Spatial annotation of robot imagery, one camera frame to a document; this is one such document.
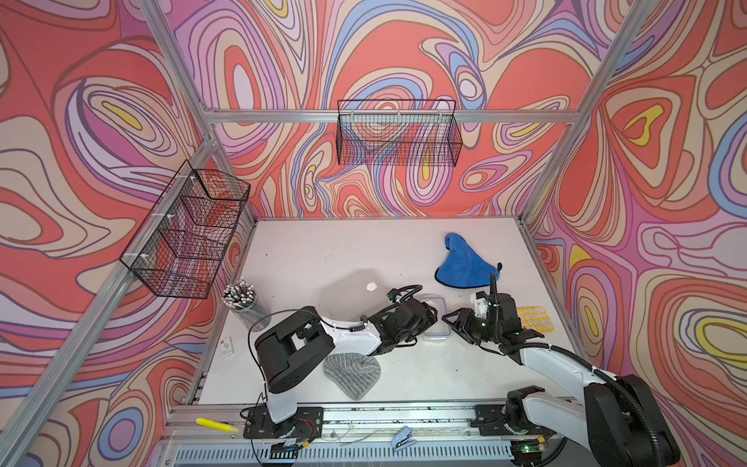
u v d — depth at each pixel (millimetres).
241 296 773
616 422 411
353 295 942
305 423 729
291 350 479
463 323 763
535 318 913
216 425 734
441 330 864
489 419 734
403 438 703
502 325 677
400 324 676
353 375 803
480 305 813
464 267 1010
